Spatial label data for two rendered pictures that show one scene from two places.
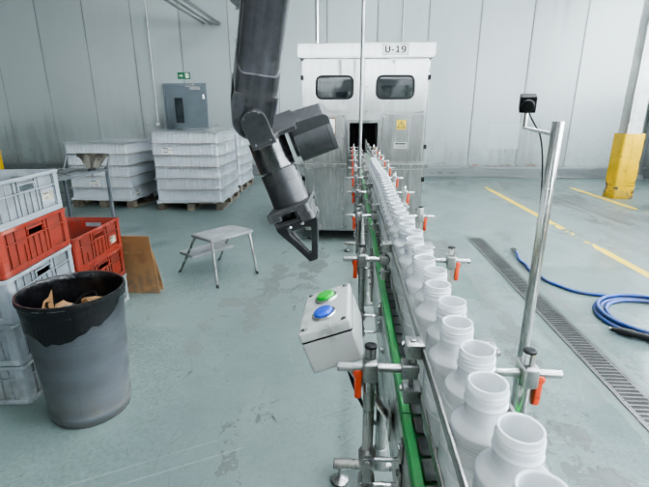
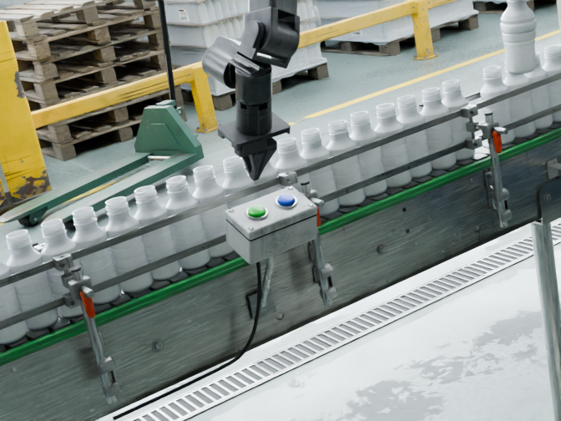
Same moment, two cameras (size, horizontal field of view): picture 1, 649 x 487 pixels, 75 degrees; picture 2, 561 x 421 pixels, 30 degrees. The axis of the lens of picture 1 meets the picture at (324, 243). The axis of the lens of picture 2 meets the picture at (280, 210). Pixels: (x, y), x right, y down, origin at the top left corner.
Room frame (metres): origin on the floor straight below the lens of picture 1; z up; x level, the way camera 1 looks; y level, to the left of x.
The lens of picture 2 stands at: (1.51, 1.44, 1.65)
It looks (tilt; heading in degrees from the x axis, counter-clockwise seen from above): 18 degrees down; 238
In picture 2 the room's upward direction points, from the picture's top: 11 degrees counter-clockwise
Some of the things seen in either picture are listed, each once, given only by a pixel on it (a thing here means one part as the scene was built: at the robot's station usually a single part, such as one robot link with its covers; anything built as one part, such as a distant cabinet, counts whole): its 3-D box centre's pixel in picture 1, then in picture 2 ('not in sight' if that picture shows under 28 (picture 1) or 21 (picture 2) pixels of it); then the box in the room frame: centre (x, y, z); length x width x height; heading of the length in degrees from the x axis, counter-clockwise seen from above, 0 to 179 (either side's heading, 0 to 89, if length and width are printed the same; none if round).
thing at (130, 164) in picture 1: (120, 170); not in sight; (7.17, 3.43, 0.50); 1.23 x 1.05 x 1.00; 175
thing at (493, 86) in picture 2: not in sight; (496, 105); (-0.07, -0.13, 1.08); 0.06 x 0.06 x 0.17
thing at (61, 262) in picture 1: (7, 280); not in sight; (2.10, 1.69, 0.55); 0.61 x 0.41 x 0.22; 4
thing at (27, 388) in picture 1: (24, 354); not in sight; (2.11, 1.69, 0.11); 0.61 x 0.41 x 0.22; 2
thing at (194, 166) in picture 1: (199, 166); not in sight; (6.99, 2.05, 0.59); 1.24 x 1.03 x 1.17; 179
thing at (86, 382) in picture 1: (82, 349); not in sight; (1.81, 1.16, 0.32); 0.45 x 0.45 x 0.64
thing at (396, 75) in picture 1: (361, 144); not in sight; (5.48, -0.47, 1.05); 1.60 x 1.40 x 2.10; 177
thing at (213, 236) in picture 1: (216, 251); not in sight; (3.68, 0.98, 0.21); 0.61 x 0.47 x 0.41; 50
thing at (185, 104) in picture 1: (187, 129); not in sight; (10.42, 3.24, 1.05); 1.00 x 0.10 x 2.10; 87
